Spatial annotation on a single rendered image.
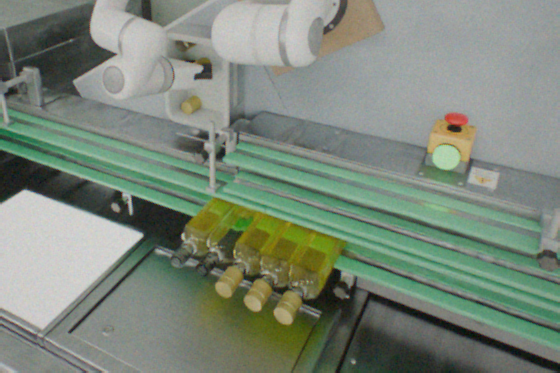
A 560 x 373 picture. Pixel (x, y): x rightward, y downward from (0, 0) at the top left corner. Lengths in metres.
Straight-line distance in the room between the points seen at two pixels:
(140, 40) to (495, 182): 0.68
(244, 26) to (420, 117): 0.47
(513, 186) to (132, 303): 0.76
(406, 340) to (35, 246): 0.83
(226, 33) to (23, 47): 1.07
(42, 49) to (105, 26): 0.91
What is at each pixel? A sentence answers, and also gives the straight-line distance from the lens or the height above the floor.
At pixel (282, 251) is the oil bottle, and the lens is 1.03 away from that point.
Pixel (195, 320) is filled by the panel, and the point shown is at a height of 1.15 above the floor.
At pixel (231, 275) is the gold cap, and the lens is 0.99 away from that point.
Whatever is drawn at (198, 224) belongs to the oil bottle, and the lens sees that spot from 1.09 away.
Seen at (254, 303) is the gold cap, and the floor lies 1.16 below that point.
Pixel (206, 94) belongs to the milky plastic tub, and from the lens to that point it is 1.29.
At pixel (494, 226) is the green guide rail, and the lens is 1.01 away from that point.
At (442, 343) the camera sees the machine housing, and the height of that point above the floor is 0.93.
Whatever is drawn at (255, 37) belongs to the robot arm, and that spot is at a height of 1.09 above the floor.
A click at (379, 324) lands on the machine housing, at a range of 1.20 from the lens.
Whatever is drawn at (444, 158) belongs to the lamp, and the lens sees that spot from 1.05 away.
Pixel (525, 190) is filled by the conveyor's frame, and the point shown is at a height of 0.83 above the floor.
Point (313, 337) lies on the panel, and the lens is 1.10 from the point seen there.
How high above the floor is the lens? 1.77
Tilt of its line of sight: 51 degrees down
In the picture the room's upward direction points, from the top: 129 degrees counter-clockwise
